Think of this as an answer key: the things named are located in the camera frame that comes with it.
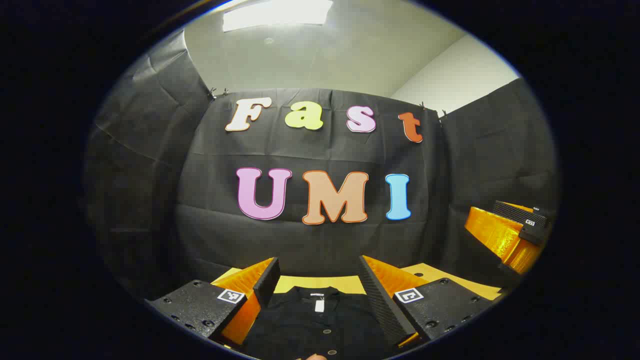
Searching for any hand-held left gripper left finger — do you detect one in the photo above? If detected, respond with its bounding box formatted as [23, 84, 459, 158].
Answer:
[145, 257, 281, 348]

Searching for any black backdrop cloth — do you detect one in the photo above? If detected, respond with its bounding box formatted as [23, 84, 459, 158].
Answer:
[82, 30, 558, 301]

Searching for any black buttoned garment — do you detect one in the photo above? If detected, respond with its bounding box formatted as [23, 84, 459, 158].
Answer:
[240, 286, 401, 360]

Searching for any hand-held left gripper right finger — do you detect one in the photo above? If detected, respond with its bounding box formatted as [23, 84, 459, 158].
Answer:
[357, 255, 496, 349]

